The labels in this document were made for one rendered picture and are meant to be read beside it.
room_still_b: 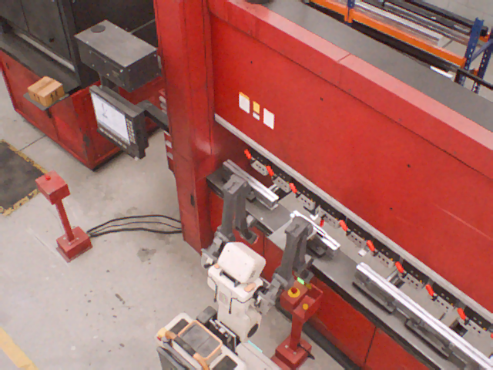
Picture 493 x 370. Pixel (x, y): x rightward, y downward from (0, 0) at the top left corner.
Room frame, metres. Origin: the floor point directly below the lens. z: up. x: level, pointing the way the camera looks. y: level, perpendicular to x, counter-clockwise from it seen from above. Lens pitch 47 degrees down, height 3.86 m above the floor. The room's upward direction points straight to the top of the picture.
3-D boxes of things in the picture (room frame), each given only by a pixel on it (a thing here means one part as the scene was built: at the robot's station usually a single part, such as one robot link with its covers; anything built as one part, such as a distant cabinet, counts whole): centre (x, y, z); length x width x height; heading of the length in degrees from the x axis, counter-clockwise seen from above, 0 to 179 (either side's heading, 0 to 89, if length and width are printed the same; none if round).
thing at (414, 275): (1.82, -0.92, 1.26); 0.15 x 0.09 x 0.17; 43
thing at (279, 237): (2.29, -0.29, 1.00); 0.26 x 0.18 x 0.01; 133
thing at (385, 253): (1.96, -0.79, 1.26); 0.15 x 0.09 x 0.17; 43
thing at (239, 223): (2.17, 0.04, 1.40); 0.11 x 0.06 x 0.43; 48
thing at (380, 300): (1.90, -0.77, 0.89); 0.30 x 0.05 x 0.03; 43
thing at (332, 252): (2.35, -0.43, 0.92); 0.39 x 0.06 x 0.10; 43
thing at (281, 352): (1.95, -0.32, 0.06); 0.25 x 0.20 x 0.12; 137
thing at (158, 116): (3.15, 0.69, 1.18); 0.40 x 0.24 x 0.07; 43
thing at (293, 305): (1.97, -0.34, 0.75); 0.20 x 0.16 x 0.18; 47
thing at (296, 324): (1.97, -0.34, 0.39); 0.05 x 0.05 x 0.54; 47
